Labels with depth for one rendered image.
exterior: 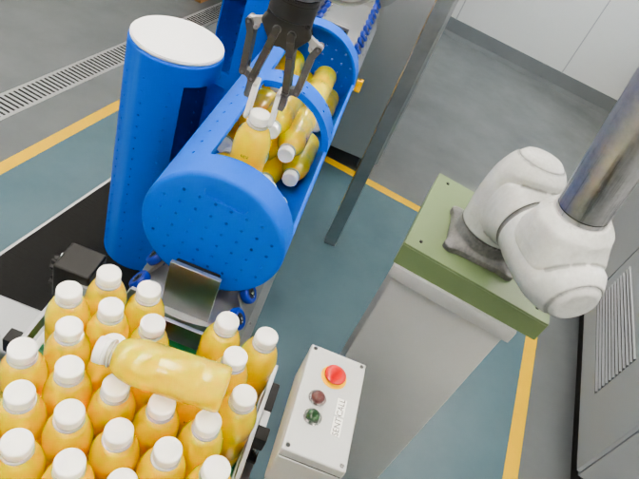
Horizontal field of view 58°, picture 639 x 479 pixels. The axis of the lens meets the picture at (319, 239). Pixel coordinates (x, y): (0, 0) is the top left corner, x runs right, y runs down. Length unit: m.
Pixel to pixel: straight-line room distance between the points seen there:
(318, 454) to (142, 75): 1.25
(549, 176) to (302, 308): 1.50
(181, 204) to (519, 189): 0.69
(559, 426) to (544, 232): 1.78
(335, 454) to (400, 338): 0.67
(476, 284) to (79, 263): 0.83
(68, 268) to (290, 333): 1.44
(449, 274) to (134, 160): 1.09
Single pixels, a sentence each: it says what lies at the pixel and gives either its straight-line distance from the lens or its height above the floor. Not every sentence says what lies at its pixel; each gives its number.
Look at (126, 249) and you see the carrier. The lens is 2.22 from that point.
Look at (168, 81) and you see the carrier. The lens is 1.77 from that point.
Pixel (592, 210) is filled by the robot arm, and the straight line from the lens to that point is 1.14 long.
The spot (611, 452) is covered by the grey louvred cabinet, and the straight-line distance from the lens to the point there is 2.51.
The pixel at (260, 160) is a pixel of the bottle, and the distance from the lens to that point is 1.08.
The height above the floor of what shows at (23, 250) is 0.15.
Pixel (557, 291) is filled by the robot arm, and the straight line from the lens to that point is 1.17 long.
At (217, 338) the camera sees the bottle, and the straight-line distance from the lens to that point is 0.99.
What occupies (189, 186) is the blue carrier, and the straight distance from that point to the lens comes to 1.05.
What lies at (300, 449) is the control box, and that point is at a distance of 0.88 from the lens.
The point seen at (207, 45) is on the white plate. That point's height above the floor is 1.04.
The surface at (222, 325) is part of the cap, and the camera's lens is 0.97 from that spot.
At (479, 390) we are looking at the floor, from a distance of 2.70.
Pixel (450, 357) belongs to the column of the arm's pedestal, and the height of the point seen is 0.82.
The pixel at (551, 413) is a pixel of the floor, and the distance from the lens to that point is 2.86.
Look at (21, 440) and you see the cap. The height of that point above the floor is 1.09.
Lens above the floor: 1.85
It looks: 40 degrees down
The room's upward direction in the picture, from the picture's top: 25 degrees clockwise
